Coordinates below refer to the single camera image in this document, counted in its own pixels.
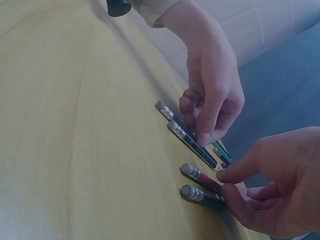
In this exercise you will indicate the red pencil with eraser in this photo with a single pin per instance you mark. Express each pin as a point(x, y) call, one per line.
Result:
point(203, 178)

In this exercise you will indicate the black pencil with eraser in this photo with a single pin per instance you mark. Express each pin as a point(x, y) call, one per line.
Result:
point(210, 201)

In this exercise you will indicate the person's left forearm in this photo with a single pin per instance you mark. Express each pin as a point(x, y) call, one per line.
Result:
point(162, 10)

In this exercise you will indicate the black wrist band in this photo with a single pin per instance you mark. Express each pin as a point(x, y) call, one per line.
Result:
point(117, 7)

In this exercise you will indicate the dark teal pencil with eraser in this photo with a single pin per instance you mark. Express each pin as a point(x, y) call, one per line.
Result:
point(186, 140)

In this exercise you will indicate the dark green pencil with eraser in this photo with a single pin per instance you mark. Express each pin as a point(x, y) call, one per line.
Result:
point(166, 110)

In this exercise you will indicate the person's right hand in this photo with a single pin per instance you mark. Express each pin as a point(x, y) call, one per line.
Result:
point(287, 180)

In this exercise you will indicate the person's left hand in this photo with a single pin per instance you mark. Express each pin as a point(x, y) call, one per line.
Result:
point(212, 75)

